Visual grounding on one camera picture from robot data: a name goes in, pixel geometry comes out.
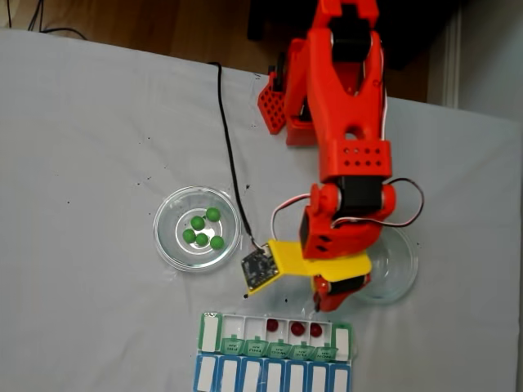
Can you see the red round pill ball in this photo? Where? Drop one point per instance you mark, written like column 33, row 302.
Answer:
column 297, row 328
column 272, row 325
column 315, row 330

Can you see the green round pill ball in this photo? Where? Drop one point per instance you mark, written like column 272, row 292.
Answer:
column 202, row 239
column 213, row 214
column 217, row 242
column 198, row 222
column 189, row 235

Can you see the weekly pill organizer box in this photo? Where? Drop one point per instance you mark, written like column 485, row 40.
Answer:
column 269, row 367

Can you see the clear glass bowl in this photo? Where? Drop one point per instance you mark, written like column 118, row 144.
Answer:
column 196, row 261
column 396, row 269

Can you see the black furniture piece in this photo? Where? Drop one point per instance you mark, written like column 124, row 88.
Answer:
column 417, row 24

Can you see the white table cloth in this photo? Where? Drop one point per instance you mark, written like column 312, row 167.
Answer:
column 81, row 122

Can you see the black camera circuit board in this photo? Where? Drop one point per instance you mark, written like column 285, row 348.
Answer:
column 259, row 269

